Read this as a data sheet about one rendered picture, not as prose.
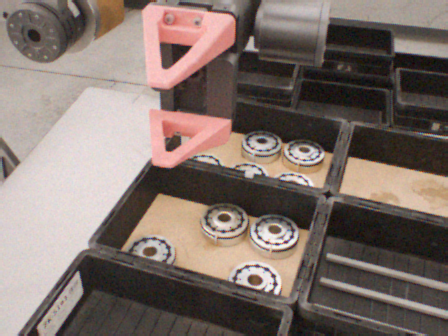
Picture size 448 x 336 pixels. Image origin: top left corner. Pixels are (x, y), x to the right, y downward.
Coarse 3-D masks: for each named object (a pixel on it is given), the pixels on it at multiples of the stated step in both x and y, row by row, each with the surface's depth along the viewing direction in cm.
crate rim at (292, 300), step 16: (144, 176) 115; (224, 176) 115; (240, 176) 115; (128, 192) 110; (288, 192) 112; (304, 192) 111; (112, 208) 106; (320, 208) 107; (96, 240) 99; (128, 256) 96; (304, 256) 97; (176, 272) 93; (192, 272) 94; (304, 272) 94; (240, 288) 91; (288, 304) 89
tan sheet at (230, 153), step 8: (232, 136) 143; (240, 136) 144; (224, 144) 140; (232, 144) 141; (240, 144) 141; (200, 152) 138; (208, 152) 138; (216, 152) 138; (224, 152) 138; (232, 152) 138; (240, 152) 138; (224, 160) 135; (232, 160) 135; (240, 160) 135; (280, 160) 136; (328, 160) 136; (272, 168) 133; (280, 168) 133; (272, 176) 130; (312, 176) 131; (320, 176) 131; (320, 184) 128
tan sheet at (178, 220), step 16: (160, 208) 121; (176, 208) 121; (192, 208) 121; (144, 224) 117; (160, 224) 117; (176, 224) 117; (192, 224) 117; (128, 240) 113; (176, 240) 113; (192, 240) 113; (304, 240) 114; (176, 256) 110; (192, 256) 110; (208, 256) 110; (224, 256) 110; (240, 256) 110; (256, 256) 110; (208, 272) 106; (224, 272) 106; (288, 272) 107; (288, 288) 104
